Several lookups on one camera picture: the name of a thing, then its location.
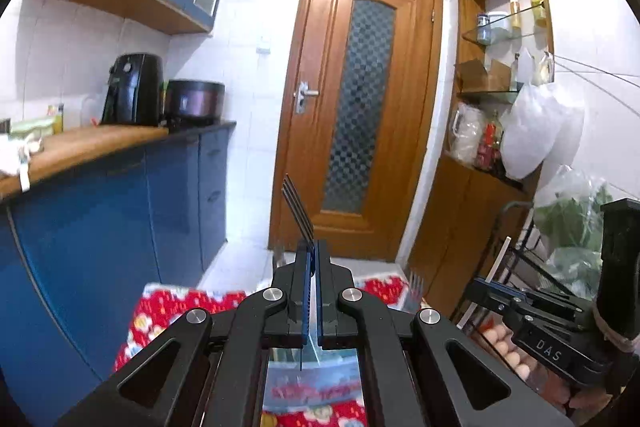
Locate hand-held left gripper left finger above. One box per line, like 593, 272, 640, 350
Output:
55, 241, 315, 427

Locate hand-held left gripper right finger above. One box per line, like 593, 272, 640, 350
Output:
315, 241, 576, 427

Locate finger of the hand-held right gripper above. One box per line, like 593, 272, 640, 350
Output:
461, 286, 522, 324
471, 277, 527, 304

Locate light blue utensil box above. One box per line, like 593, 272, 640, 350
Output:
260, 347, 368, 415

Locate person's right hand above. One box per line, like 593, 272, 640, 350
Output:
545, 377, 616, 415

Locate tray of eggs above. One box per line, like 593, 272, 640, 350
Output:
482, 324, 531, 380

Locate wooden shelf cabinet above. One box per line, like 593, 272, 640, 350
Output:
400, 0, 556, 323

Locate bag of green vegetables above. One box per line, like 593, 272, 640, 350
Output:
532, 167, 616, 298

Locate red smiley flower tablecloth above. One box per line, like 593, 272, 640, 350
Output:
114, 274, 408, 427

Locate red jars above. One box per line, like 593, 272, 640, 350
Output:
475, 112, 506, 172

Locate clear plastic bag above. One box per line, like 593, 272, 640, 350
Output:
447, 103, 488, 168

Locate white plastic bag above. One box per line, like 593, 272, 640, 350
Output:
500, 82, 586, 180

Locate blue kitchen base cabinet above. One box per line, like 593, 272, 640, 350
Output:
0, 121, 237, 427

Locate cardboard box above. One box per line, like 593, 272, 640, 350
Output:
454, 58, 523, 94

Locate dark rice cooker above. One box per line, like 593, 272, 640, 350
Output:
164, 79, 226, 128

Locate wooden door with glass panel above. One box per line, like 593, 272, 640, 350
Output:
267, 0, 445, 263

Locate glass jar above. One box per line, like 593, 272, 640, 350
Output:
475, 13, 493, 45

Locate black air fryer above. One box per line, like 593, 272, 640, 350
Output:
100, 53, 165, 128

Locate white cloth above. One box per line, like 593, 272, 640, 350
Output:
0, 134, 46, 192

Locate black wire rack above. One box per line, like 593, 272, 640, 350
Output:
450, 199, 601, 358

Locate metal door handle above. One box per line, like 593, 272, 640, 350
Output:
294, 81, 320, 115

